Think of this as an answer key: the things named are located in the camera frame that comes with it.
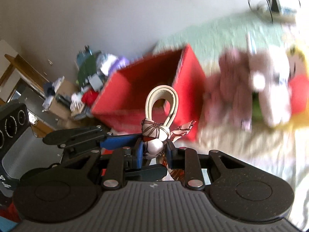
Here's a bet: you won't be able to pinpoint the large red cardboard box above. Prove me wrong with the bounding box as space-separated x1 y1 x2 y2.
91 45 206 141

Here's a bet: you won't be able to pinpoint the red plush toy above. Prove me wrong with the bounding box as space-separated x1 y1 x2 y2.
81 89 99 107

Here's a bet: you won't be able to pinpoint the white square box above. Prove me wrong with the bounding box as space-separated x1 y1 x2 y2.
88 74 103 92

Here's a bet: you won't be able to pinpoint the brown cardboard boxes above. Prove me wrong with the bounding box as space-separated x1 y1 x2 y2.
42 77 91 129

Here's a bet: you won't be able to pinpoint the purple white tissue pack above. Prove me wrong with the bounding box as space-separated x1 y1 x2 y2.
96 53 130 77

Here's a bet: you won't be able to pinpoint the green cloth item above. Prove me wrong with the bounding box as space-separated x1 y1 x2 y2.
77 51 101 87

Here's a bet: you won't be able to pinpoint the pink plush rabbit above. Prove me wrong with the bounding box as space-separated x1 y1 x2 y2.
204 46 292 131

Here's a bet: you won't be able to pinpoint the green bed sheet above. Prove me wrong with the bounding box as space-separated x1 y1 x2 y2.
153 12 288 65

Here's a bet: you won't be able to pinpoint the yellow plush toy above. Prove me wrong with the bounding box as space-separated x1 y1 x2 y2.
286 45 308 129

